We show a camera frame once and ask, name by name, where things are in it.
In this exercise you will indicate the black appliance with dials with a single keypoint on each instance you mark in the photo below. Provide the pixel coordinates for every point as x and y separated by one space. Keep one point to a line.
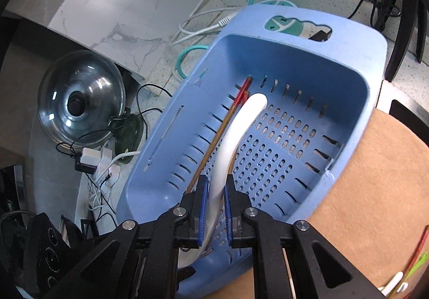
47 252

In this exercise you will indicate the red-tipped wooden chopstick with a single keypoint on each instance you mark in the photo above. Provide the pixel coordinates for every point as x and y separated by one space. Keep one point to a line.
243 89
214 145

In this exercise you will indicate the black tripod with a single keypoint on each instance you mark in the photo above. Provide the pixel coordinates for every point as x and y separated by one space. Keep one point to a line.
400 51

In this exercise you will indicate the brown mat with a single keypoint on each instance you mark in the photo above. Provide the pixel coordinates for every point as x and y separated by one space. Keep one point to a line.
368 202

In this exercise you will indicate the black cooktop with steel rim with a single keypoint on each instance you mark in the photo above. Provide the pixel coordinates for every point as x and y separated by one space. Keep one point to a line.
412 118

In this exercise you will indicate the white power strip with plugs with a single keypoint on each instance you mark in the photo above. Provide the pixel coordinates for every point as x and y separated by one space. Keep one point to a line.
125 155

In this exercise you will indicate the blue plastic slotted basket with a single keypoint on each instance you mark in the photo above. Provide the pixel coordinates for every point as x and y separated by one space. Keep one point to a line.
301 61

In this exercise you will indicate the white power adapter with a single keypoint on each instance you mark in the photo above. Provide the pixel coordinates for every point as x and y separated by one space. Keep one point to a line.
90 156

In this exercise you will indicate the dark green lamp base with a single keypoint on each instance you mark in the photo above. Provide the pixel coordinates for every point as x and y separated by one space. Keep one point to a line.
129 135

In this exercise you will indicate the black power adapter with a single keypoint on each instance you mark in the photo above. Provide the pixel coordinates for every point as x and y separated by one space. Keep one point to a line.
83 166

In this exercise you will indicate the red chopstick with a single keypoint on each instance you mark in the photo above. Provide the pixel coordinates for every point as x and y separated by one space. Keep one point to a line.
417 248

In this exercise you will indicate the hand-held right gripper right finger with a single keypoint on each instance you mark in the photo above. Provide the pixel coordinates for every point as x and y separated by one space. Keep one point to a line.
229 215

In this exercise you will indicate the teal power strip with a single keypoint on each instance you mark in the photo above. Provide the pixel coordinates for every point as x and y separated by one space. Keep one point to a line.
278 25

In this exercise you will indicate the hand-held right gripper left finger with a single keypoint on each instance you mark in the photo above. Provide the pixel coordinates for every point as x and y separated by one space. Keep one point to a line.
202 213

